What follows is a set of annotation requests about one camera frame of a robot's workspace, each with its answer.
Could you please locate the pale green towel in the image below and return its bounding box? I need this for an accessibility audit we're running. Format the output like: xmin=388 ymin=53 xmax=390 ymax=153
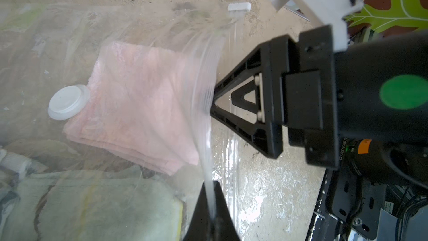
xmin=1 ymin=166 xmax=183 ymax=241

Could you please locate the pink towel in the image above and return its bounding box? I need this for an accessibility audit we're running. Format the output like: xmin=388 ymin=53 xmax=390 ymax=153
xmin=64 ymin=41 xmax=215 ymax=175

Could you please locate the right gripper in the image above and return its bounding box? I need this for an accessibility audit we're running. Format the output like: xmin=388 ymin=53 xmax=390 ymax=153
xmin=210 ymin=25 xmax=340 ymax=169

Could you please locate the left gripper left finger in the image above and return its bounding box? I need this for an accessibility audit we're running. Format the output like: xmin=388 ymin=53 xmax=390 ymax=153
xmin=183 ymin=183 xmax=214 ymax=241

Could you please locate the clear plastic vacuum bag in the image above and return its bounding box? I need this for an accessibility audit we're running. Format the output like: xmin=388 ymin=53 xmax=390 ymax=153
xmin=1 ymin=2 xmax=250 ymax=241

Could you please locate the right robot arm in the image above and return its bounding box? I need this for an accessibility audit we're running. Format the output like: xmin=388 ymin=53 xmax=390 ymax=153
xmin=210 ymin=26 xmax=428 ymax=189

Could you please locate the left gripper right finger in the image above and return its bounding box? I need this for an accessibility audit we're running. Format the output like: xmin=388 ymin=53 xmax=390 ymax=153
xmin=214 ymin=181 xmax=240 ymax=241

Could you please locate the white vacuum bag valve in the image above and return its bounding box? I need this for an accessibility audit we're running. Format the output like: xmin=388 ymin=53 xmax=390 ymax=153
xmin=48 ymin=84 xmax=90 ymax=121

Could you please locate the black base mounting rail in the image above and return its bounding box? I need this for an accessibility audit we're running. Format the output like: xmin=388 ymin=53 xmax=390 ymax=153
xmin=305 ymin=170 xmax=428 ymax=241

